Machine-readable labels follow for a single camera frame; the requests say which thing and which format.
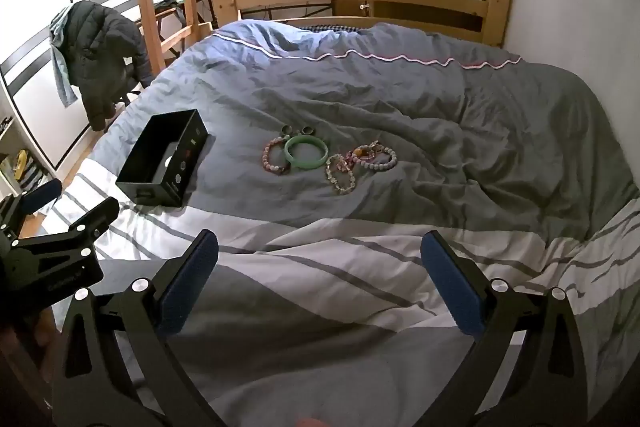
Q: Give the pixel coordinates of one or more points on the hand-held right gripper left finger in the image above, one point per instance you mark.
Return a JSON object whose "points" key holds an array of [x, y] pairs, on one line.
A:
{"points": [[187, 287]]}

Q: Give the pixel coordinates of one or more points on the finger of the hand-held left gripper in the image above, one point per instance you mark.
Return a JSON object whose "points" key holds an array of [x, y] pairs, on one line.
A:
{"points": [[42, 194], [92, 217]]}

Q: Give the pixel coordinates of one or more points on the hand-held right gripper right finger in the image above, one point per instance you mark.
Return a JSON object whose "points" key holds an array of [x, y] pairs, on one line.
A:
{"points": [[450, 287]]}

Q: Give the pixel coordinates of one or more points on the black box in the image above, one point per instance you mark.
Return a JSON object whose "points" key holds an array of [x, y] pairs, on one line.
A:
{"points": [[150, 196]]}

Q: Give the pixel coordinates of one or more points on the green jade bangle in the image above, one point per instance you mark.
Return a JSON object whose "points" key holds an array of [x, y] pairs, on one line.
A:
{"points": [[306, 165]]}

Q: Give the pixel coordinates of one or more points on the yellow item on shelf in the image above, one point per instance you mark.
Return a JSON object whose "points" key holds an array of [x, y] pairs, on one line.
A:
{"points": [[20, 162]]}

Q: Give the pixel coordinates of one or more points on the white shelf unit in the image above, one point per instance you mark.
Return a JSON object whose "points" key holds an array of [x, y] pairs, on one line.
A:
{"points": [[10, 142]]}

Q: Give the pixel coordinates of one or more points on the white wardrobe with black stripes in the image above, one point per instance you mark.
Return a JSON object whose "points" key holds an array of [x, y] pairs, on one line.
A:
{"points": [[35, 72]]}

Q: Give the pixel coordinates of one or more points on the light blue shirt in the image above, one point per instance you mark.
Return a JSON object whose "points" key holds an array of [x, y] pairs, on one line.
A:
{"points": [[61, 67]]}

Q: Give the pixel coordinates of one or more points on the black office chair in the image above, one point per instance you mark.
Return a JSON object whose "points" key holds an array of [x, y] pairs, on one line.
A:
{"points": [[131, 82]]}

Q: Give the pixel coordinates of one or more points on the black puffer jacket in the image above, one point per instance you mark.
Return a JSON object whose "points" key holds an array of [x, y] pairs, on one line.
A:
{"points": [[105, 52]]}

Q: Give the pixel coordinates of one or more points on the grey blue striped duvet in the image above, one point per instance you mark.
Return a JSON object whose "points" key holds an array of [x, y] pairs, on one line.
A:
{"points": [[450, 117]]}

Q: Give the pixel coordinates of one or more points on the checked bed sheet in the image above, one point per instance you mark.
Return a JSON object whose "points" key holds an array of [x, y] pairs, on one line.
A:
{"points": [[335, 28]]}

